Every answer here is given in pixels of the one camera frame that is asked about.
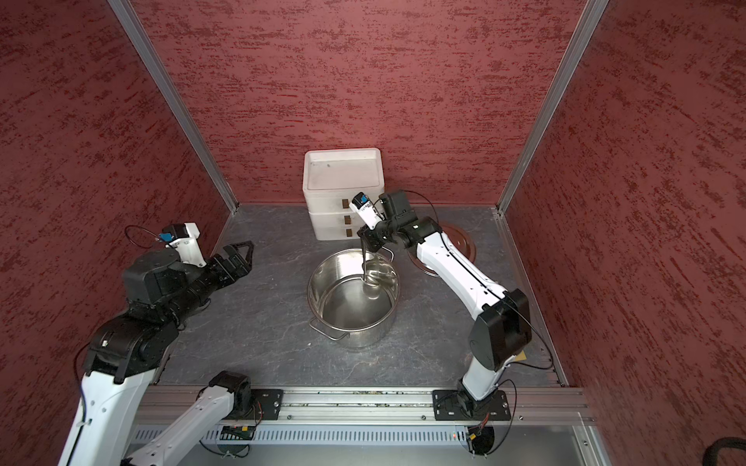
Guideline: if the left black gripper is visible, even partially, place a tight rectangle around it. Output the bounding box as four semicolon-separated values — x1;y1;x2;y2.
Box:
164;241;256;324

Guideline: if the metal ladle spoon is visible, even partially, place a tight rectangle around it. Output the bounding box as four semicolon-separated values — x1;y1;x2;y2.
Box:
363;250;398;294

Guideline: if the stainless steel pot lid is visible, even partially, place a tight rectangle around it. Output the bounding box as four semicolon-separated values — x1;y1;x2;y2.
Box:
408;221;477;278

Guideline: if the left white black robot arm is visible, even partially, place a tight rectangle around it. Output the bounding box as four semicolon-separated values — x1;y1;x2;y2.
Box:
59;241;258;465

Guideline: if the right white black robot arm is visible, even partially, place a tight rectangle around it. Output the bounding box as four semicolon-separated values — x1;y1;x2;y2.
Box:
350;190;533;415

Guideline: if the white three-drawer storage box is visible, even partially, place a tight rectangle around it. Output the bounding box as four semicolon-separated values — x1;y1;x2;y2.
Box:
302;148;385;241

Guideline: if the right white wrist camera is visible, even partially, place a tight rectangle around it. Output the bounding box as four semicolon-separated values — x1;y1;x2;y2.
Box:
350;192;384;230

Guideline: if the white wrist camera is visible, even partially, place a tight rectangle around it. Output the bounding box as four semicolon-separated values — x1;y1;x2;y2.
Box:
350;192;384;230
157;223;206;267

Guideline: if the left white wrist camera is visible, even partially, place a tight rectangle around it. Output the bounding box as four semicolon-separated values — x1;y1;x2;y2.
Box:
157;223;206;267

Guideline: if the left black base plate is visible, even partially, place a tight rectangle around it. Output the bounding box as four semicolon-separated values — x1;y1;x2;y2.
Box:
252;388;284;423

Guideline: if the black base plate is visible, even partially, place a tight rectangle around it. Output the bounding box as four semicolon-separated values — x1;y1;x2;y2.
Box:
432;389;512;423
252;388;284;423

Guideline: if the white perforated cable duct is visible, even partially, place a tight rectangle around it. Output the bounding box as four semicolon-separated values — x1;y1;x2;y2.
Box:
133;423;474;448

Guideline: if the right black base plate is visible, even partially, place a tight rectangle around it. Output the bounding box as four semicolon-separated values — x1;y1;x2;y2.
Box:
432;389;512;423

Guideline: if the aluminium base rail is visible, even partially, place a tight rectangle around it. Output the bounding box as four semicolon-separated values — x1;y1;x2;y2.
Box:
133;383;596;426

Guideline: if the left aluminium corner post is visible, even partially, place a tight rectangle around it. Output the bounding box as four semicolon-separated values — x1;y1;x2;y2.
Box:
107;0;240;214

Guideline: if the aluminium corner post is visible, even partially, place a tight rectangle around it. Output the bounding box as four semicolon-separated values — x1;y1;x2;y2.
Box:
497;0;609;217
107;0;240;214

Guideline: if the right aluminium corner post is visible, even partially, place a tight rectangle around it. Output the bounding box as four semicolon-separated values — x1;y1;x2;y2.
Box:
497;0;609;217

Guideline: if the black hose at corner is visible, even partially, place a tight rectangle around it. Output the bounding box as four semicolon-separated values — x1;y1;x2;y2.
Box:
701;436;746;466

